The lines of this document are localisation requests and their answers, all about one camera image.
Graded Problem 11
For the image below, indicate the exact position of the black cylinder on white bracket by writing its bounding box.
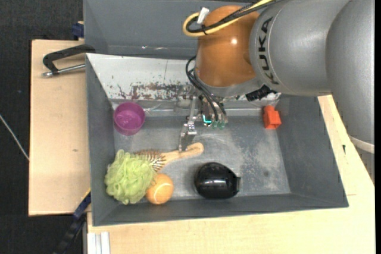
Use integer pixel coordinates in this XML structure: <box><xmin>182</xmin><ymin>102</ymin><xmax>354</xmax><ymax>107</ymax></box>
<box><xmin>245</xmin><ymin>84</ymin><xmax>282</xmax><ymax>104</ymax></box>

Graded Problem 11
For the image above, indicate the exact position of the wooden hairbrush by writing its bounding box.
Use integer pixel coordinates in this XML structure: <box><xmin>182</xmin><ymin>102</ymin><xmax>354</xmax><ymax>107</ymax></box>
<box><xmin>133</xmin><ymin>142</ymin><xmax>205</xmax><ymax>173</ymax></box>

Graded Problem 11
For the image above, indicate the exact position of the orange plastic block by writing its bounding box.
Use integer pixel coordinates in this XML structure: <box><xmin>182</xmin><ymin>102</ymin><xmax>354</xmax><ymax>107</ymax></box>
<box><xmin>262</xmin><ymin>105</ymin><xmax>282</xmax><ymax>130</ymax></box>

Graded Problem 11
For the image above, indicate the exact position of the grey metal bin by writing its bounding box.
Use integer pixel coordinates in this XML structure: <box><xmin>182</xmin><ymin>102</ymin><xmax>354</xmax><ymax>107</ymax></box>
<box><xmin>82</xmin><ymin>0</ymin><xmax>349</xmax><ymax>227</ymax></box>

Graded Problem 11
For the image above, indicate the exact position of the purple plastic cup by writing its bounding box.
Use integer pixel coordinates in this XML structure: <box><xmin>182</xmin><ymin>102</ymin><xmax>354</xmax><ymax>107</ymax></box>
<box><xmin>113</xmin><ymin>101</ymin><xmax>146</xmax><ymax>136</ymax></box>

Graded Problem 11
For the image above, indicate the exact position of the black oval device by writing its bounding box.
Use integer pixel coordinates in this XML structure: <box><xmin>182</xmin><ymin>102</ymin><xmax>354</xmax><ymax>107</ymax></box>
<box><xmin>193</xmin><ymin>161</ymin><xmax>242</xmax><ymax>200</ymax></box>

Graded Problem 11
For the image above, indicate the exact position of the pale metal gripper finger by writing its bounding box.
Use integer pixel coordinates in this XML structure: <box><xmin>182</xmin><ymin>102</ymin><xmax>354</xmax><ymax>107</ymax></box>
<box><xmin>177</xmin><ymin>115</ymin><xmax>198</xmax><ymax>153</ymax></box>
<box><xmin>174</xmin><ymin>84</ymin><xmax>194</xmax><ymax>114</ymax></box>

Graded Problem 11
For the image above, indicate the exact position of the orange tennis ball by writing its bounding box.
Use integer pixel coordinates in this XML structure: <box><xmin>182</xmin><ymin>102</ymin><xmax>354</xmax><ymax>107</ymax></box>
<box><xmin>145</xmin><ymin>173</ymin><xmax>174</xmax><ymax>205</ymax></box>

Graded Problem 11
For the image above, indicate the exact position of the pale brown flat board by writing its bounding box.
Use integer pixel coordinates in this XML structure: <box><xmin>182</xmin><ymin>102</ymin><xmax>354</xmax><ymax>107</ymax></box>
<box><xmin>28</xmin><ymin>39</ymin><xmax>92</xmax><ymax>217</ymax></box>

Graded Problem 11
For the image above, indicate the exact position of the green bath loofah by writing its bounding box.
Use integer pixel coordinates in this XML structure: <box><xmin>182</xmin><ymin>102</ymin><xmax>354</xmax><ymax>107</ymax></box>
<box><xmin>104</xmin><ymin>149</ymin><xmax>158</xmax><ymax>206</ymax></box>

